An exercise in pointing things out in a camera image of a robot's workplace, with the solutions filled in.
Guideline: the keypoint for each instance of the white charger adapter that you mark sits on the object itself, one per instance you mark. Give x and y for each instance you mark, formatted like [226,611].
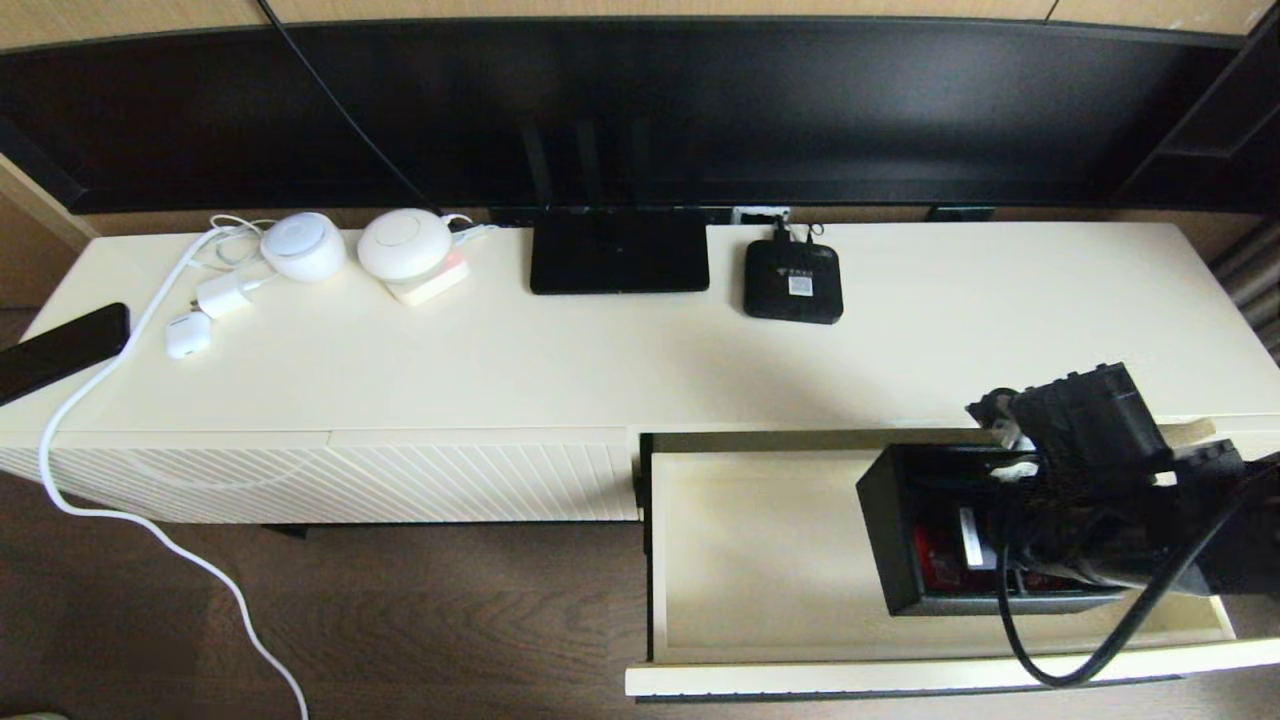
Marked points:
[222,297]

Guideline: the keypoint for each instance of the black smartphone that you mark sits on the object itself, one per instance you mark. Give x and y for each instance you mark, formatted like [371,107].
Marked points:
[60,352]

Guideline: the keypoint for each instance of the white round smart speaker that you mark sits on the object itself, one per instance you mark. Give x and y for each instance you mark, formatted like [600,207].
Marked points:
[303,250]

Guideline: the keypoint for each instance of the cream ribbed drawer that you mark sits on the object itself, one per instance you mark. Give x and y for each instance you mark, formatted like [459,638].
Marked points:
[760,560]

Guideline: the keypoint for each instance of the black flat TV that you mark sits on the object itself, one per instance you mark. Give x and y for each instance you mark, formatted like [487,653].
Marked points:
[800,110]

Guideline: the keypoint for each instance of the black compartment organizer box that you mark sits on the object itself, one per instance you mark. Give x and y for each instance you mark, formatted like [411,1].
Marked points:
[880,520]

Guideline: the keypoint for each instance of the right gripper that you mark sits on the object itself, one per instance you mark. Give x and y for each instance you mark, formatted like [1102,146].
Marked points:
[1050,530]

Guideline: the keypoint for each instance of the red Nescafe sachet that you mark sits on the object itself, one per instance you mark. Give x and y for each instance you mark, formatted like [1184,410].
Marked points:
[1050,582]

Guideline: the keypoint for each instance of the white slatted cabinet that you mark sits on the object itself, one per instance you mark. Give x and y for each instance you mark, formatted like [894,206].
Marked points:
[500,370]

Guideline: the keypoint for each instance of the black set-top box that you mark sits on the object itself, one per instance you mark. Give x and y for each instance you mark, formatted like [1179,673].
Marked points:
[790,295]

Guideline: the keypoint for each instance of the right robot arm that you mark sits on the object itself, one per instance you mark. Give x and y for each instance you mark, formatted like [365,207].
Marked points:
[1090,420]

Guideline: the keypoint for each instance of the white dome device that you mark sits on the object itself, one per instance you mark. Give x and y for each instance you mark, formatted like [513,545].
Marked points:
[404,245]

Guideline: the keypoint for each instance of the black router with antennas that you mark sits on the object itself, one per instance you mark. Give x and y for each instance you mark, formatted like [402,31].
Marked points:
[620,255]

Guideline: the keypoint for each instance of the white wall socket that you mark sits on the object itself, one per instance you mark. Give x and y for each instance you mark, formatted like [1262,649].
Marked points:
[760,214]

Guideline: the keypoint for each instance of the white box with pink edge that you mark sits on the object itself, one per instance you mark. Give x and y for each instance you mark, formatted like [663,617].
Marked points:
[430,288]

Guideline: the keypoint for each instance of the white earbud case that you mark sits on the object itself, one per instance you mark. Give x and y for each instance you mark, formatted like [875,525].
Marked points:
[187,335]

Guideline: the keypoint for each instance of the black TV foot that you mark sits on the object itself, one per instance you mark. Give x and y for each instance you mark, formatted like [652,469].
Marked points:
[960,213]

